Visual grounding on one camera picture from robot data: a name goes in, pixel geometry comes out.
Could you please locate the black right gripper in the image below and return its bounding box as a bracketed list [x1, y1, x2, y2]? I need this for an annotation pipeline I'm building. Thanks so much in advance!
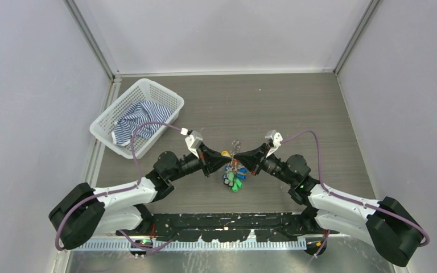
[236, 142, 295, 185]

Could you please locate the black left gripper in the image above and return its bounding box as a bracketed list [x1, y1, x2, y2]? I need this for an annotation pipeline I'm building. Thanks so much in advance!
[168, 143, 231, 182]

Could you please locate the yellow key tag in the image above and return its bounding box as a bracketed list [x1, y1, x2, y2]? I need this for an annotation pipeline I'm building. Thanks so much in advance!
[221, 151, 232, 158]

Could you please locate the large metal keyring with rings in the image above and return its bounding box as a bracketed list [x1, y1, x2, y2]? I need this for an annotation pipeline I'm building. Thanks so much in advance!
[225, 139, 241, 171]

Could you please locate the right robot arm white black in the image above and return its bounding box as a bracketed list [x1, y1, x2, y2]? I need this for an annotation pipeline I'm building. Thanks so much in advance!
[234, 144, 429, 267]

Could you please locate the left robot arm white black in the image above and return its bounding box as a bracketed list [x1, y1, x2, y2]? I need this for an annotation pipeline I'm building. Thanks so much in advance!
[48, 144, 231, 250]

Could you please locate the blue key tag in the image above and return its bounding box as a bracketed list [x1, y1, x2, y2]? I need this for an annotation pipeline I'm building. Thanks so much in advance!
[222, 168, 247, 180]

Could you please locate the green key tag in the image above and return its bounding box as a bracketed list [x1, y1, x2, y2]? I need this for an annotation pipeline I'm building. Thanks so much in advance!
[226, 172, 243, 192]

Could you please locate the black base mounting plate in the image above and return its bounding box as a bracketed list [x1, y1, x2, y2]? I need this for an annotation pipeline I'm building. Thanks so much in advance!
[125, 205, 325, 242]

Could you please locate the blue white striped cloth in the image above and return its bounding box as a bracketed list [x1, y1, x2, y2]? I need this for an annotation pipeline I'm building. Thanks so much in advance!
[111, 100, 173, 146]

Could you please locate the white perforated plastic basket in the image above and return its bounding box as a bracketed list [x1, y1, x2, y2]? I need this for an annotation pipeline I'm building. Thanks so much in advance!
[89, 78, 184, 159]

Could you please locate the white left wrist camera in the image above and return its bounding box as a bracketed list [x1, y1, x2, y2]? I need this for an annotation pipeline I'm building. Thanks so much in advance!
[184, 130, 203, 158]

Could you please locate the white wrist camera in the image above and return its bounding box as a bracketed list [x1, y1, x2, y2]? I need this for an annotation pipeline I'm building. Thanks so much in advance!
[265, 130, 283, 158]
[184, 130, 203, 158]

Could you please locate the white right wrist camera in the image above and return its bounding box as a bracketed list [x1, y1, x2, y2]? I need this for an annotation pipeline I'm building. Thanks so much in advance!
[265, 130, 283, 158]

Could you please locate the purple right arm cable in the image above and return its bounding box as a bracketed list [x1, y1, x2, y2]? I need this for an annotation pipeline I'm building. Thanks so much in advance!
[281, 130, 430, 247]

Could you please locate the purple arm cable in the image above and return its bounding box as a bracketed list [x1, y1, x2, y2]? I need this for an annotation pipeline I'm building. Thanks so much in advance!
[281, 130, 430, 247]
[54, 121, 189, 252]

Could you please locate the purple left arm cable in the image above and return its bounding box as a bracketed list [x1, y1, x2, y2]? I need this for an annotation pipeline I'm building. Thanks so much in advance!
[54, 121, 189, 252]

